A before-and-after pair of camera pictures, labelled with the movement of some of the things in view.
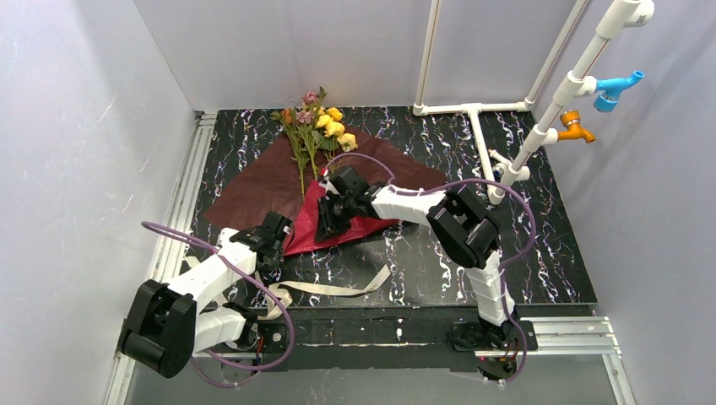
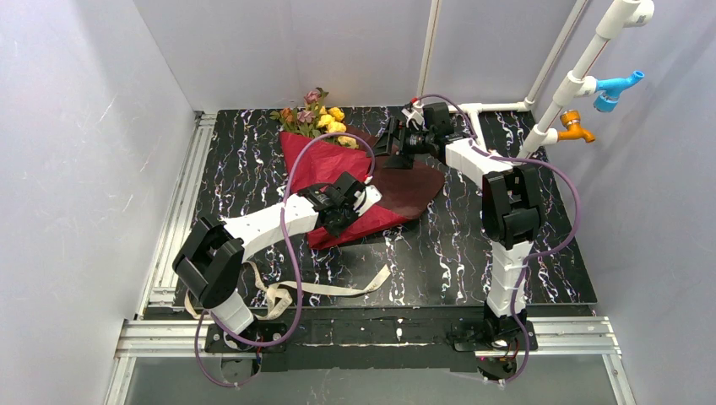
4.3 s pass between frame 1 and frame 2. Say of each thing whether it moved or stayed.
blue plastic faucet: stayed
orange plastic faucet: stayed
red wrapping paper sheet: moved
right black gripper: moved
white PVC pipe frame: stayed
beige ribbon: stayed
